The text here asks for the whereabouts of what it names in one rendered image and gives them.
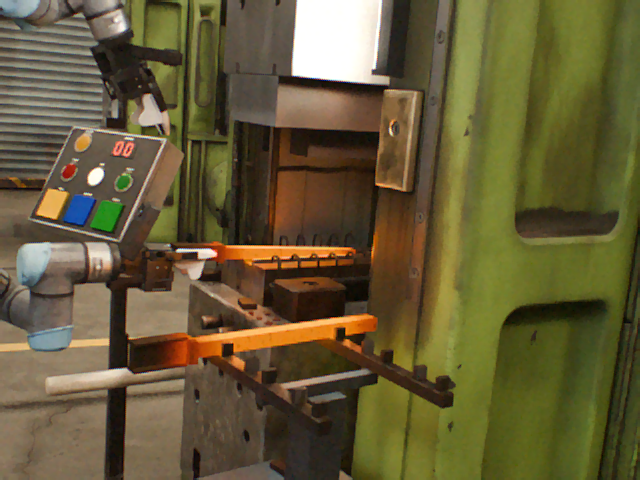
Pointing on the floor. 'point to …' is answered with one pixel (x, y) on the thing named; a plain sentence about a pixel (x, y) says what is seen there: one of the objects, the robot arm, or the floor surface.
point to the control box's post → (115, 388)
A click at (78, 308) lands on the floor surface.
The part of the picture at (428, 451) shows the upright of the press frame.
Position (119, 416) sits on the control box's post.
